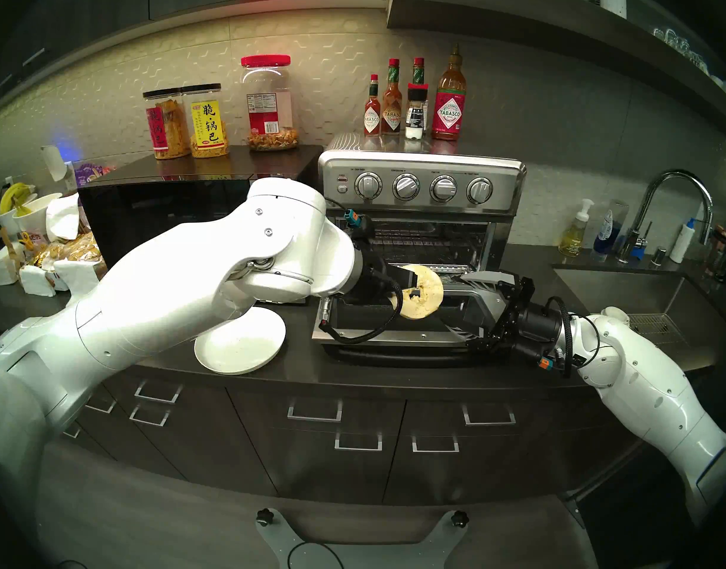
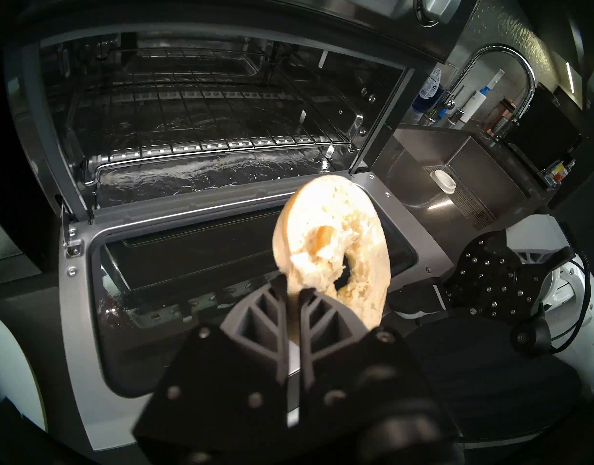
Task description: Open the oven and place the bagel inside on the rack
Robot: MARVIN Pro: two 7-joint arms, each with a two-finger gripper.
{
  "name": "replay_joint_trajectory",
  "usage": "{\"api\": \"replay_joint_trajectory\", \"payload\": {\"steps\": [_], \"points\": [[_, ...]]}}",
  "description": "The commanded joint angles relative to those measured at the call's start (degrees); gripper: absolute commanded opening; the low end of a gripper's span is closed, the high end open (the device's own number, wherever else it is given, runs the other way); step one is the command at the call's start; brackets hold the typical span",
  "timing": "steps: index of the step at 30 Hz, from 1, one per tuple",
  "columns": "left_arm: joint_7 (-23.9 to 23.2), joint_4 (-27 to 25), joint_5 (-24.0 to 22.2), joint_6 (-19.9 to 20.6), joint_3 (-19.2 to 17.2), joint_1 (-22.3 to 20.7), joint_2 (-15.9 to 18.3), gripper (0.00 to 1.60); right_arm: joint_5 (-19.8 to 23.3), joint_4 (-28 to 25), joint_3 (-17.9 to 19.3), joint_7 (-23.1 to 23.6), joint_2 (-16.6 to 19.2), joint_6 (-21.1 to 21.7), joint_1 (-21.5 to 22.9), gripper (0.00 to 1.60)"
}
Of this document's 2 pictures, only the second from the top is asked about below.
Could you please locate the chrome gooseneck faucet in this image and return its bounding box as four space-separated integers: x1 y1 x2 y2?
445 44 537 130

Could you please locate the wire oven rack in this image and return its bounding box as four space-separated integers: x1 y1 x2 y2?
64 45 365 130

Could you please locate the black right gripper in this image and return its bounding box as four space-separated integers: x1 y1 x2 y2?
388 229 576 358

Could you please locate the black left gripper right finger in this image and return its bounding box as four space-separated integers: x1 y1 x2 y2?
297 287 466 465

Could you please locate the silver oven knob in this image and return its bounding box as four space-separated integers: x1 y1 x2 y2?
418 0 465 27

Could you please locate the glass toaster oven door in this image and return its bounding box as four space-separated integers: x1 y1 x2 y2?
59 171 448 452

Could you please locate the stainless steel sink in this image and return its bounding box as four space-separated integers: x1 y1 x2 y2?
394 125 554 232

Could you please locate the wire sink grid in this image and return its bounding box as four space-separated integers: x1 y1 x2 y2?
423 164 496 230

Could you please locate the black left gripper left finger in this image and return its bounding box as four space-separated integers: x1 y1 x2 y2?
132 274 298 465

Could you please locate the brown glass bottle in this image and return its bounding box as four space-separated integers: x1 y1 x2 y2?
495 98 516 136

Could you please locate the blue dish soap bottle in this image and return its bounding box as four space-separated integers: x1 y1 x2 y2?
412 68 445 115

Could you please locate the foil lined oven tray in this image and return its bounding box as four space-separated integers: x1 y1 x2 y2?
84 134 353 209

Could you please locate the stainless steel toaster oven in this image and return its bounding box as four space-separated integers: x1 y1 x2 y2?
1 0 482 222

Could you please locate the white bottle with blue cap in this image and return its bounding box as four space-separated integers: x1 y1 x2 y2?
459 89 487 124

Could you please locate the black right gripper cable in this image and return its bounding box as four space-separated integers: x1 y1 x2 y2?
549 253 594 353

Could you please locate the pale bagel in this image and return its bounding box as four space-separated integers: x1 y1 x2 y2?
272 174 392 331

